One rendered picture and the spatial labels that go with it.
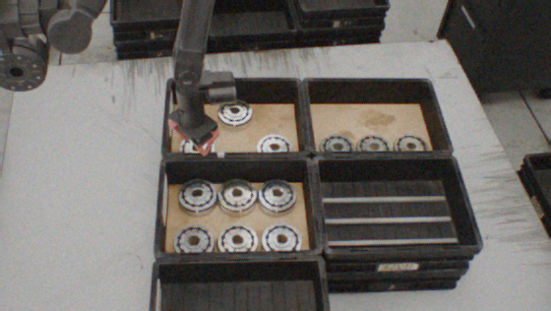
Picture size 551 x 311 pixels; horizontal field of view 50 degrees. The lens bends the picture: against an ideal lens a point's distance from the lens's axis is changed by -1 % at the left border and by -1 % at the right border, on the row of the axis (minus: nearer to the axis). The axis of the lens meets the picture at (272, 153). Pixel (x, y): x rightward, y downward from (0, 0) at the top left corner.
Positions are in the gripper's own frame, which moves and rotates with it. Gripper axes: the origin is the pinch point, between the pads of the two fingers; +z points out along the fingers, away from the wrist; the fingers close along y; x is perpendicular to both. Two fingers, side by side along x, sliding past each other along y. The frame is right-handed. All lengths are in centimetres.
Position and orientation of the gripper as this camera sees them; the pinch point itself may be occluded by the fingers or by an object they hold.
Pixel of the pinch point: (196, 145)
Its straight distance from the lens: 142.7
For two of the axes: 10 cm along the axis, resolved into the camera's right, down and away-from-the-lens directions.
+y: -7.3, -5.5, 4.2
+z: -0.2, 6.2, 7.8
